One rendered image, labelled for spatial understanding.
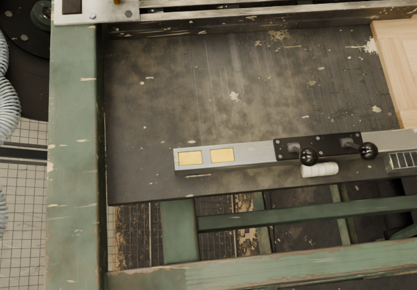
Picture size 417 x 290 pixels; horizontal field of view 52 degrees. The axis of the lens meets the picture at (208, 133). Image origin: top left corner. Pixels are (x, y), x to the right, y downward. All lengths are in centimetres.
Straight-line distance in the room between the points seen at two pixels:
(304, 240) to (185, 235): 208
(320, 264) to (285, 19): 59
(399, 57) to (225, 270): 68
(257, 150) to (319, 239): 200
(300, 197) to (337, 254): 210
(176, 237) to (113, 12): 52
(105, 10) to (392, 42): 71
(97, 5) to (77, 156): 36
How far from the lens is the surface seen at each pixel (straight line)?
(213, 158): 93
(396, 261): 97
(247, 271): 88
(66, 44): 102
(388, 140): 105
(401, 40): 123
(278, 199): 317
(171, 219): 97
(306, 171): 97
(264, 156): 95
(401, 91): 115
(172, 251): 96
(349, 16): 118
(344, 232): 256
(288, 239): 310
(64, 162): 90
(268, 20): 111
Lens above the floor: 217
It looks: 33 degrees down
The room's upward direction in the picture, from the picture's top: 82 degrees counter-clockwise
